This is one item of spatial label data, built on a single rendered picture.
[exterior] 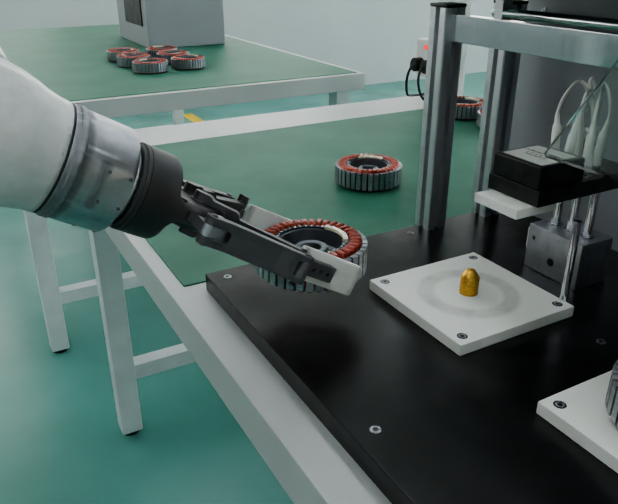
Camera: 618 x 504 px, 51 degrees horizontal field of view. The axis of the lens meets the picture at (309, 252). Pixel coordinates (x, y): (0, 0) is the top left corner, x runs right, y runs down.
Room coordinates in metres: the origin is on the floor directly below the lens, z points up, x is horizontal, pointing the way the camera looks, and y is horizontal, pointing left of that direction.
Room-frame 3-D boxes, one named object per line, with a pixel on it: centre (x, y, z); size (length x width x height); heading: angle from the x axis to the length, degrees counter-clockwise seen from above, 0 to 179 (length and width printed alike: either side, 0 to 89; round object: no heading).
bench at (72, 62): (2.68, 0.75, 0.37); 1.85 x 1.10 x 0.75; 29
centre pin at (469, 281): (0.61, -0.17, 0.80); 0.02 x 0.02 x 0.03
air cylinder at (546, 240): (0.68, -0.29, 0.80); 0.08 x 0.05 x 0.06; 29
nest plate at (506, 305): (0.61, -0.17, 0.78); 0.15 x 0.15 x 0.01; 29
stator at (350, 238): (0.59, 0.00, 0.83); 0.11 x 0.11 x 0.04
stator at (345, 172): (1.06, -0.10, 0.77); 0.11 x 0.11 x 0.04
